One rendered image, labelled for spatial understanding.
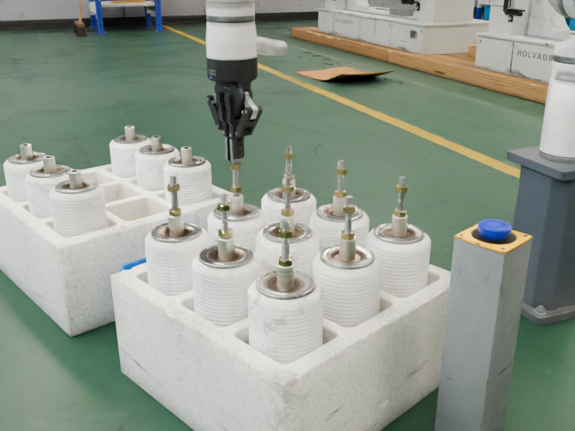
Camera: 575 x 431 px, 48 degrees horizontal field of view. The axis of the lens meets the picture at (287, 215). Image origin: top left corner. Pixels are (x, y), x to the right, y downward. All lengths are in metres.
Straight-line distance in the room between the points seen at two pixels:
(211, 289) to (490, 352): 0.37
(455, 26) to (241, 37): 3.50
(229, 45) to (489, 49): 2.89
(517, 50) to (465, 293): 2.81
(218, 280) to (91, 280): 0.40
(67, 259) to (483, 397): 0.71
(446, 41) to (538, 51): 1.02
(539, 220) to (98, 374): 0.82
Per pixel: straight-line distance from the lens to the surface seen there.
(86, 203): 1.20
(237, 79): 0.96
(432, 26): 4.29
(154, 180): 1.40
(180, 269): 0.96
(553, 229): 1.25
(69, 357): 1.19
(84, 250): 1.19
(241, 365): 0.82
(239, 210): 1.04
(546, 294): 1.31
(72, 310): 1.22
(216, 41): 0.96
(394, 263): 0.95
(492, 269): 0.82
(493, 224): 0.83
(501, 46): 3.68
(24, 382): 1.15
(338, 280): 0.86
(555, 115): 1.23
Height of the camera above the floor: 0.63
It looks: 22 degrees down
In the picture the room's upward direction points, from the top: straight up
